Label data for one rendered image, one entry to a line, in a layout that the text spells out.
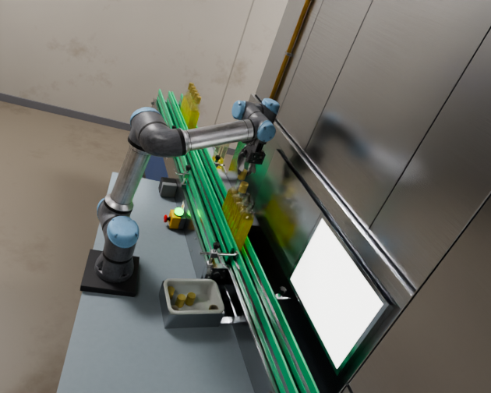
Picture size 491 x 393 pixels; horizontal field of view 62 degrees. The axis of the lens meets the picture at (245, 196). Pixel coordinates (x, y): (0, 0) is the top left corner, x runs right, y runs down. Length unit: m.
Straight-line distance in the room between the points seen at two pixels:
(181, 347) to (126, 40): 3.33
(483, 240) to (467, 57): 0.67
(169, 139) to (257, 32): 3.10
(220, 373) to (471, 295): 1.09
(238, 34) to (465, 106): 3.40
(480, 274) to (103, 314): 1.30
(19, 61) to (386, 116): 3.86
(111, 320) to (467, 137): 1.29
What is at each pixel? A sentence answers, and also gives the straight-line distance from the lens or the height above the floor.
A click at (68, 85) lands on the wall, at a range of 4.60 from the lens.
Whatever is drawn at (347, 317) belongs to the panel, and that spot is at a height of 1.16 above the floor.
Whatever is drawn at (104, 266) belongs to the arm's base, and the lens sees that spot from 1.69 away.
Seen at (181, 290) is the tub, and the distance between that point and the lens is 1.72.
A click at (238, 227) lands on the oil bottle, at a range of 1.76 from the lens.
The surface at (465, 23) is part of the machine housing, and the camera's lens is 1.27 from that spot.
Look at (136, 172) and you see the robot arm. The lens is 1.58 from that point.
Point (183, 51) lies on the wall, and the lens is 4.36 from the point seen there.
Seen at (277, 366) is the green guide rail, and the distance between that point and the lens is 1.45.
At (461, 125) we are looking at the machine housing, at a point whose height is 1.82.
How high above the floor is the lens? 2.00
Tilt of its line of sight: 29 degrees down
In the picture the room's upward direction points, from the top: 21 degrees clockwise
